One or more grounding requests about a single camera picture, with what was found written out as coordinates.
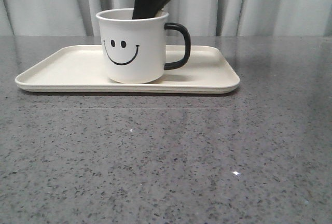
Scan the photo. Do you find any cream rectangular plastic tray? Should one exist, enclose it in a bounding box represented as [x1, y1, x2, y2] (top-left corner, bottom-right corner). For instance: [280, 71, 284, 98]
[15, 45, 240, 94]

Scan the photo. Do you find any white smiley mug black handle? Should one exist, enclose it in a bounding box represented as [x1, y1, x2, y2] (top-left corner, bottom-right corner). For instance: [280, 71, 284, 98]
[96, 8, 191, 83]

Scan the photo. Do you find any pale grey pleated curtain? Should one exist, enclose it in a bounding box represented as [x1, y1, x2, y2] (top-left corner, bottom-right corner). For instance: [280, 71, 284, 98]
[1, 0, 331, 36]

